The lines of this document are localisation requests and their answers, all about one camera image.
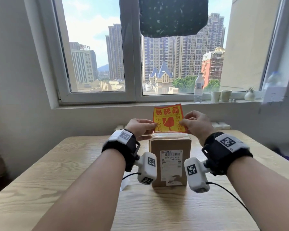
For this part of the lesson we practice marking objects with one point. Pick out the person's right hand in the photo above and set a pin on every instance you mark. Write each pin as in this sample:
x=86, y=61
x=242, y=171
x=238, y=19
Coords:
x=200, y=126

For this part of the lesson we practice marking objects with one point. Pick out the person's left hand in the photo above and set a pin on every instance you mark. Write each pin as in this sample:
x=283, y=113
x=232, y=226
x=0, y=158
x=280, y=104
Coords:
x=137, y=127

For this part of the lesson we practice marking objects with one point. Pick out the person's right thumb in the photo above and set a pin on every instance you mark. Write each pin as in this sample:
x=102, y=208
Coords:
x=186, y=123

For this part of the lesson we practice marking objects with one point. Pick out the person's left thumb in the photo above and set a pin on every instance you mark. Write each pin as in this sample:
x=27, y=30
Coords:
x=148, y=128

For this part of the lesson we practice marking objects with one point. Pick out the red and yellow sticker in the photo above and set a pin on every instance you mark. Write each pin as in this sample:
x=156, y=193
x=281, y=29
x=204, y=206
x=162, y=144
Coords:
x=169, y=119

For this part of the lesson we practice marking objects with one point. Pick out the person's left forearm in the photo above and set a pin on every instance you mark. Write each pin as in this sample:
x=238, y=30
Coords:
x=91, y=197

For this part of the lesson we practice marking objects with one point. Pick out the person's right forearm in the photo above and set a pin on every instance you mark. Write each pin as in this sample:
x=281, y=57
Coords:
x=262, y=194

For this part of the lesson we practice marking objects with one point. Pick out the brown cardboard parcel box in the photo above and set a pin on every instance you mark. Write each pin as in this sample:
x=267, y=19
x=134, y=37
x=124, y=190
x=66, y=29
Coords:
x=169, y=144

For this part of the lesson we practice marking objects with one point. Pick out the white power strip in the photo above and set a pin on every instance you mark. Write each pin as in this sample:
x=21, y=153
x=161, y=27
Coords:
x=221, y=125

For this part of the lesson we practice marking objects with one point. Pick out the clear plastic water bottle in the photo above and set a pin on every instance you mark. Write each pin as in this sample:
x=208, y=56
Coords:
x=199, y=87

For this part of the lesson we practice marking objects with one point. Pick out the pale paper cup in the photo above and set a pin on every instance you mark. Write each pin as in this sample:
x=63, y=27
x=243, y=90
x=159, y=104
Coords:
x=216, y=96
x=226, y=96

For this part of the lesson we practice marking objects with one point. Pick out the white sticker backing paper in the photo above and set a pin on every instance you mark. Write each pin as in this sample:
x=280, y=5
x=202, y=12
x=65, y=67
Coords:
x=124, y=185

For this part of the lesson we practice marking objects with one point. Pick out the small white plant vase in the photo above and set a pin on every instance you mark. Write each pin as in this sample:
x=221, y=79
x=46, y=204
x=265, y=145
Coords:
x=249, y=96

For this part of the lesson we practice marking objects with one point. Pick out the white paper sheet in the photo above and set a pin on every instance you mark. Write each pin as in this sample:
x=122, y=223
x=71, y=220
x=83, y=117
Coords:
x=274, y=95

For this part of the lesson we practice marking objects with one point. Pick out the blurred clear plastic bottle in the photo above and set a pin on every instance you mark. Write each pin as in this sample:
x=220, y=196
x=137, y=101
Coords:
x=274, y=79

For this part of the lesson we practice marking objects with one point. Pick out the dark speckled cushion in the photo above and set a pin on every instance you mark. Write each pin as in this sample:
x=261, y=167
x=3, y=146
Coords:
x=173, y=16

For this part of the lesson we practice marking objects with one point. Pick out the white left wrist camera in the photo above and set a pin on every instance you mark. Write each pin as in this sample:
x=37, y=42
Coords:
x=148, y=170

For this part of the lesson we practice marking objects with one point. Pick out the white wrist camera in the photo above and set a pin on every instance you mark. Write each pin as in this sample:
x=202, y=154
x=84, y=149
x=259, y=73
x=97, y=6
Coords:
x=148, y=170
x=196, y=175

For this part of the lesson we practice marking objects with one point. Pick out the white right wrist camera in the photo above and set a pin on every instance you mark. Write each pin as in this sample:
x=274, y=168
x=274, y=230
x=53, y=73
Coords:
x=196, y=175

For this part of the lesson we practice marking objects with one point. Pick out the white window frame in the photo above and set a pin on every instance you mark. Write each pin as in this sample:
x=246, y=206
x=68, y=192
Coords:
x=130, y=69

